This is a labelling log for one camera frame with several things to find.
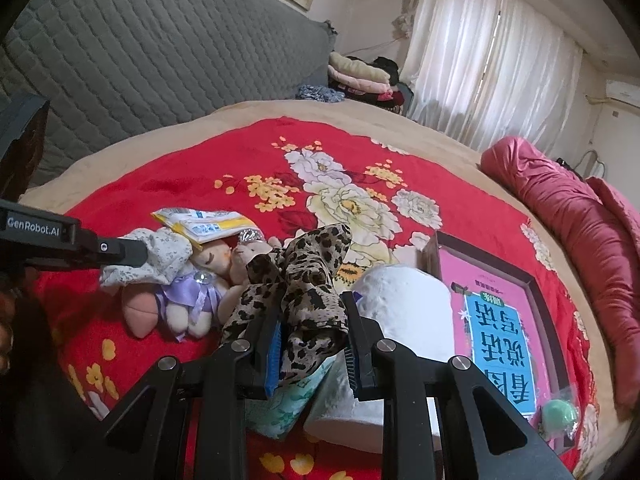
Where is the purple dress teddy bear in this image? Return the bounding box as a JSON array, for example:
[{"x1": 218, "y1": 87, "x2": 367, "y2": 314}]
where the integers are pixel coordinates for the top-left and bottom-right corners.
[{"x1": 122, "y1": 240, "x2": 234, "y2": 340}]

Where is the white floral cloth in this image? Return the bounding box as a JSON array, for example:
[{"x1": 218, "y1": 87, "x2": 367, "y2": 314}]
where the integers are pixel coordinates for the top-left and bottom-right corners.
[{"x1": 99, "y1": 228, "x2": 194, "y2": 294}]

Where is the blue patterned cloth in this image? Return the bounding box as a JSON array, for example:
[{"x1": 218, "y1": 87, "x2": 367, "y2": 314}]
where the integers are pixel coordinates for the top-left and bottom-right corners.
[{"x1": 295, "y1": 84, "x2": 345, "y2": 103}]

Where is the red floral blanket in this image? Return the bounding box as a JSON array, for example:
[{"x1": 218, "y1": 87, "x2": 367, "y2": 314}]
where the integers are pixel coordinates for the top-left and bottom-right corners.
[{"x1": 37, "y1": 117, "x2": 598, "y2": 479}]

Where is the white curtain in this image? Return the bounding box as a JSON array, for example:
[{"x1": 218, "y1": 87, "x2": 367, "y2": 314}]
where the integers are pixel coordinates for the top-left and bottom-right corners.
[{"x1": 400, "y1": 0, "x2": 582, "y2": 153}]

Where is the folded clothes stack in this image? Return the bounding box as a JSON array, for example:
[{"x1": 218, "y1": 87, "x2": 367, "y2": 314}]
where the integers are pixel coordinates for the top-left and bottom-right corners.
[{"x1": 328, "y1": 52, "x2": 413, "y2": 114}]

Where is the light blue tissue pack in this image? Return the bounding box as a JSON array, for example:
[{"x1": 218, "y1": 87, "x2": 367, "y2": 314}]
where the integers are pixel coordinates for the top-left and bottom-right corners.
[{"x1": 245, "y1": 356, "x2": 335, "y2": 441}]

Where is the white paper towel roll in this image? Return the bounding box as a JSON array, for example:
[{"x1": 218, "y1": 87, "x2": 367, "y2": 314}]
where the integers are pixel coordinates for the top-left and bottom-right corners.
[{"x1": 304, "y1": 266, "x2": 454, "y2": 454}]

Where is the pink picture book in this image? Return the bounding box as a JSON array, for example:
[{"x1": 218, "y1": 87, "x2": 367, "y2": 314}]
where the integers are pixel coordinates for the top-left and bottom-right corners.
[{"x1": 437, "y1": 246, "x2": 558, "y2": 419}]

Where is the white air conditioner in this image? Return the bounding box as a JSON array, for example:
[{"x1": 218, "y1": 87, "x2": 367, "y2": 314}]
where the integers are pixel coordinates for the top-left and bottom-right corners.
[{"x1": 605, "y1": 79, "x2": 640, "y2": 108}]

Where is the grey quilted headboard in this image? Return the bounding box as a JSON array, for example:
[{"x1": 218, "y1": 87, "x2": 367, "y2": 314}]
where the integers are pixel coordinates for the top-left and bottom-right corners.
[{"x1": 1, "y1": 0, "x2": 335, "y2": 185}]

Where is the leopard print cloth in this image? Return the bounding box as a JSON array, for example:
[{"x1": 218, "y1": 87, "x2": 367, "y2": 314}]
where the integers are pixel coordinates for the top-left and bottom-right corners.
[{"x1": 222, "y1": 223, "x2": 352, "y2": 385}]

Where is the pink rolled duvet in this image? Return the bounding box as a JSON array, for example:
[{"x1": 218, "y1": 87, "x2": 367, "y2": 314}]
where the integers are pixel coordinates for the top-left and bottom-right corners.
[{"x1": 480, "y1": 136, "x2": 639, "y2": 412}]

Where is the pink dress teddy bear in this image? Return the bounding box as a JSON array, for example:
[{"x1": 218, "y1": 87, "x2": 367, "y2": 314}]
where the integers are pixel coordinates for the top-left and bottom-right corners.
[{"x1": 214, "y1": 227, "x2": 284, "y2": 326}]

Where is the green ball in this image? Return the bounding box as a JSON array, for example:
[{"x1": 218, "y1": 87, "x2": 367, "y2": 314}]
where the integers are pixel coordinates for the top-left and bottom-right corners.
[{"x1": 540, "y1": 399, "x2": 579, "y2": 438}]

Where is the yellow white snack packet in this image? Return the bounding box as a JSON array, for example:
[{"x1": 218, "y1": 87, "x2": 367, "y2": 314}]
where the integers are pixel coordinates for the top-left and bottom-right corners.
[{"x1": 151, "y1": 207, "x2": 258, "y2": 247}]

